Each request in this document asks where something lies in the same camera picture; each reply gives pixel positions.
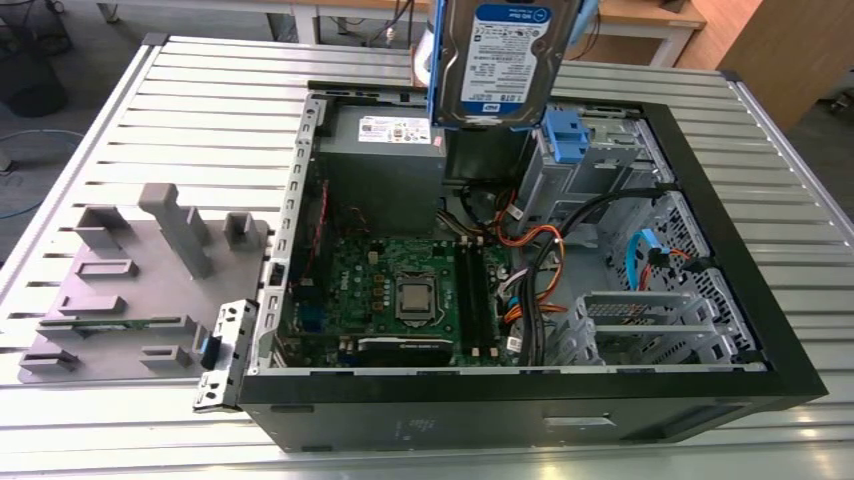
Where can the hard disk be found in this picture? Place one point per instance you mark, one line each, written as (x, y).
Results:
(507, 60)

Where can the silver disk bay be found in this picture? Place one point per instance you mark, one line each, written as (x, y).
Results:
(654, 330)

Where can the green motherboard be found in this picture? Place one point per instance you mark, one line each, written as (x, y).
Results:
(361, 270)

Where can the silver CPU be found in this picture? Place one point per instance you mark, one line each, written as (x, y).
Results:
(415, 300)

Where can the grey power supply unit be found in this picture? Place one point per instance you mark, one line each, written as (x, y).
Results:
(381, 190)

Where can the black RAM slot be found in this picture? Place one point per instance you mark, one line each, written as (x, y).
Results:
(485, 300)
(467, 300)

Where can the black graphics card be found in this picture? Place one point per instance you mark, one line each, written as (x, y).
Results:
(401, 350)

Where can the silver optical drive cage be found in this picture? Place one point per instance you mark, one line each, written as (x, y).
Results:
(588, 185)

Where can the blue plastic drive latch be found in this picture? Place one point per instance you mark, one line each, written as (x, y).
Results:
(564, 142)

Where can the black PC case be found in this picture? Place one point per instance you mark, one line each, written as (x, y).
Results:
(467, 420)

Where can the grey parts rack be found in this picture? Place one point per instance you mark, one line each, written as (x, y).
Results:
(154, 305)

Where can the white framed table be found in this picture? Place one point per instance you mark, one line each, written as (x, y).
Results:
(303, 25)

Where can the wooden desk white legs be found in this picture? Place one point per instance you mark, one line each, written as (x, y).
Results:
(661, 20)

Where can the wooden cabinet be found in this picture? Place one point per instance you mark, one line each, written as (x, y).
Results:
(788, 50)

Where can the silver expansion slot bracket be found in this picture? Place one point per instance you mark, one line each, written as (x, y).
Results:
(242, 340)

